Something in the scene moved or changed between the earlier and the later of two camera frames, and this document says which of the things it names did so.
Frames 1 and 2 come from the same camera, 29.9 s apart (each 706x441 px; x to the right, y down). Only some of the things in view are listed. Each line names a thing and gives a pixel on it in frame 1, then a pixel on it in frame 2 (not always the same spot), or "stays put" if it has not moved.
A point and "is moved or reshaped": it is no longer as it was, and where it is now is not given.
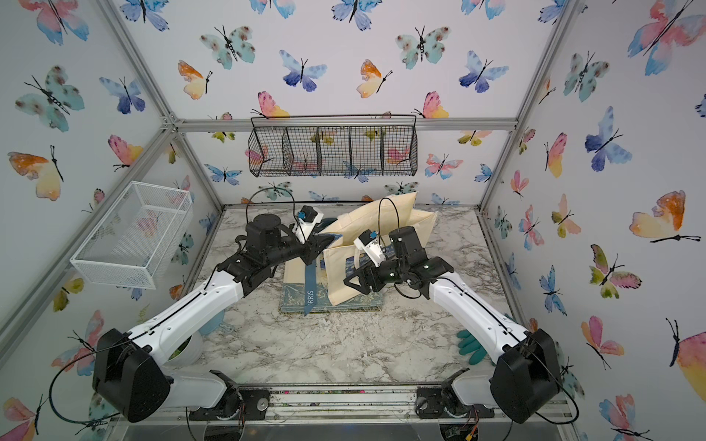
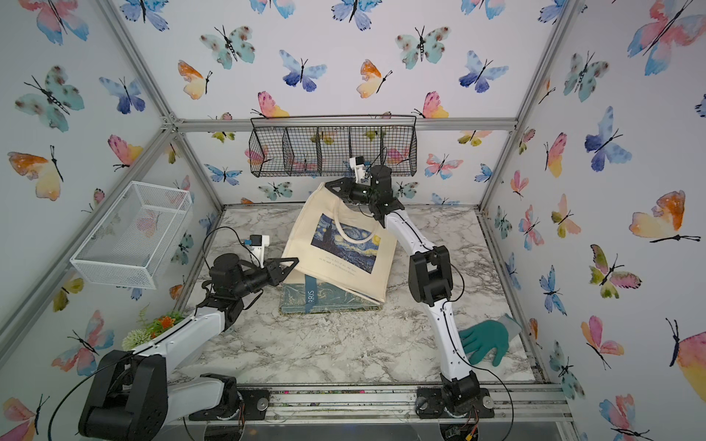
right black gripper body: (392, 273) -> (361, 196)
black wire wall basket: (334, 145) stays put
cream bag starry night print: (380, 218) is moved or reshaped
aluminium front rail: (310, 401) stays put
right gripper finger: (366, 277) -> (342, 186)
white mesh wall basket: (134, 235) stays put
